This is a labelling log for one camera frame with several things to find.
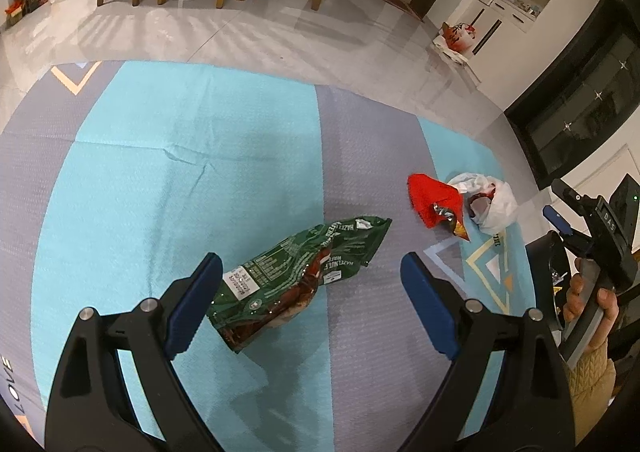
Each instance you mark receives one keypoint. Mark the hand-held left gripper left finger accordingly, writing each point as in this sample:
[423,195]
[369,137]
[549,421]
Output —
[192,312]

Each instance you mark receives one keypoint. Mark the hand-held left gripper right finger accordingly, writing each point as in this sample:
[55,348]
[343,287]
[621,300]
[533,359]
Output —
[430,312]

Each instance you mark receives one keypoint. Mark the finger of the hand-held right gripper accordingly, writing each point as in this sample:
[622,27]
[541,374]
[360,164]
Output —
[556,219]
[567,192]

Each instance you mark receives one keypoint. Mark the black trash bin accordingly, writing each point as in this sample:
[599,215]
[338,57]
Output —
[537,272]

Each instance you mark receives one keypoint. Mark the white plastic bag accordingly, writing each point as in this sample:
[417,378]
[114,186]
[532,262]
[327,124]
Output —
[501,207]

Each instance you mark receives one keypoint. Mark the red snack bag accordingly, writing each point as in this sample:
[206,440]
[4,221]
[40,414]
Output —
[430,197]

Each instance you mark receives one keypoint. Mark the green snack bag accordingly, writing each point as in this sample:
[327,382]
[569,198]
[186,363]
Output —
[300,257]

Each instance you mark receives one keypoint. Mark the person's right forearm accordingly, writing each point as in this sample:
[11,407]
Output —
[595,392]

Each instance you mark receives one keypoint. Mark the person's right hand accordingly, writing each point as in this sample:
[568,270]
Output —
[607,312]

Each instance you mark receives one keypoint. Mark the blue and grey floor mat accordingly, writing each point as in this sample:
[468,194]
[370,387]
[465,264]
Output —
[200,157]

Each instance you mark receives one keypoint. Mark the red and white bag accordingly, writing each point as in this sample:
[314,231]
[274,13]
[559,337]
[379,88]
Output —
[457,34]

